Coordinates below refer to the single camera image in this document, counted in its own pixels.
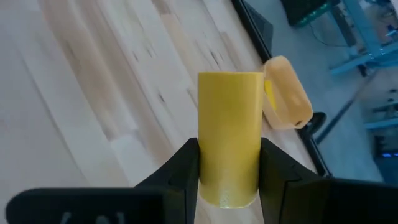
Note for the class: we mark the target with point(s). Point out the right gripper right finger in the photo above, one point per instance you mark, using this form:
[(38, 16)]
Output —
[(311, 202)]

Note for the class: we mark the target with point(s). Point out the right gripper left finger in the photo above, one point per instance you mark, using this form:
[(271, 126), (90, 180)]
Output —
[(140, 205)]

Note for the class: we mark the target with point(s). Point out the yellow cylinder block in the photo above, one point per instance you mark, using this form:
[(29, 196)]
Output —
[(230, 133)]

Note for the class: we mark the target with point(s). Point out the blue metal stand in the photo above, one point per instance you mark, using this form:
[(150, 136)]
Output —
[(385, 124), (365, 28)]

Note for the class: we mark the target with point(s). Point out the yellow plastic bin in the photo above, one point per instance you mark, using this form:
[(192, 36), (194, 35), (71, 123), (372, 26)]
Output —
[(289, 93)]

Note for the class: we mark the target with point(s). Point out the black device with green lights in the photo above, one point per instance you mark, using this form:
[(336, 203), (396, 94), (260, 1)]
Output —
[(304, 11)]

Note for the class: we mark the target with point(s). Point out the black aluminium frame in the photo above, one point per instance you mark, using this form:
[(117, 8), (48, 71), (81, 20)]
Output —
[(261, 31)]

